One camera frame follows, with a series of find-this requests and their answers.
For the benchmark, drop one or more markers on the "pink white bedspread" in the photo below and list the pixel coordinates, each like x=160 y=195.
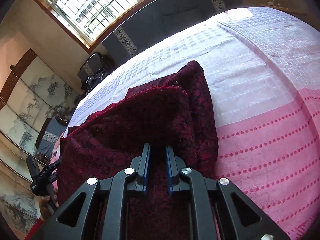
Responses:
x=262 y=70

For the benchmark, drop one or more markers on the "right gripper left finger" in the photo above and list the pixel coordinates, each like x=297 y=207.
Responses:
x=128 y=183

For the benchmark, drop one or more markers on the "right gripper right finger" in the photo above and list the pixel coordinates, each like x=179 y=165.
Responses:
x=200 y=193

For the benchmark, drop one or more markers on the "maroon floral garment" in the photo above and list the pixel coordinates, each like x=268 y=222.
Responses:
x=175 y=110

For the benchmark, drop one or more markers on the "painted folding screen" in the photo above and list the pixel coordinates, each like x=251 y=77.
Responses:
x=31 y=94

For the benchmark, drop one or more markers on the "dark grey headboard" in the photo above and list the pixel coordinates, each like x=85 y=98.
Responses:
x=158 y=21

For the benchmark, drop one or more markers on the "wooden framed window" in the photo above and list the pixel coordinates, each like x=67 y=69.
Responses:
x=87 y=22

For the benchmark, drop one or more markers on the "wooden bedside table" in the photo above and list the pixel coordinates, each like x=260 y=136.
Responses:
x=283 y=8

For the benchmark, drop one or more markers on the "left hand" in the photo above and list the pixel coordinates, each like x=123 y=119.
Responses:
x=44 y=206

